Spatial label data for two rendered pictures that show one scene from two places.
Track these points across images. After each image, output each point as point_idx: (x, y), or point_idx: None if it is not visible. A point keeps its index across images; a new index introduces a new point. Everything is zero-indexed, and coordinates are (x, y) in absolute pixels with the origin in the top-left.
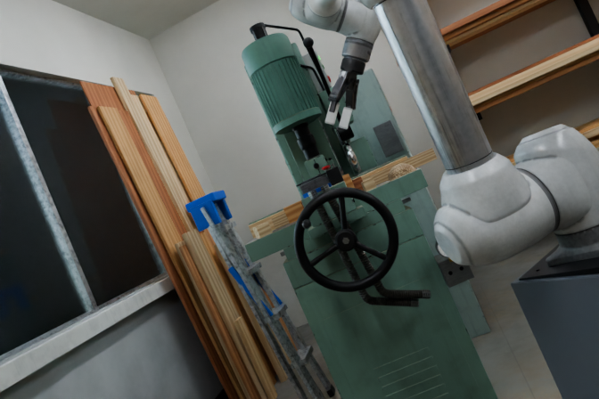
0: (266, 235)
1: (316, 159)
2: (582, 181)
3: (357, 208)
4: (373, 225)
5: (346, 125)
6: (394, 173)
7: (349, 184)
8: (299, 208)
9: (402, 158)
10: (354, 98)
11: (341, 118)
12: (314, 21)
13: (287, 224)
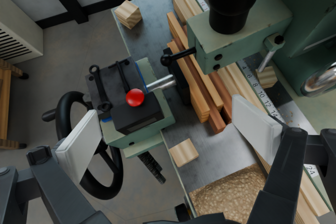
0: (124, 25)
1: (197, 44)
2: None
3: (123, 150)
4: None
5: (236, 123)
6: (199, 202)
7: (198, 113)
8: (175, 35)
9: (311, 205)
10: (331, 195)
11: (246, 109)
12: None
13: (165, 29)
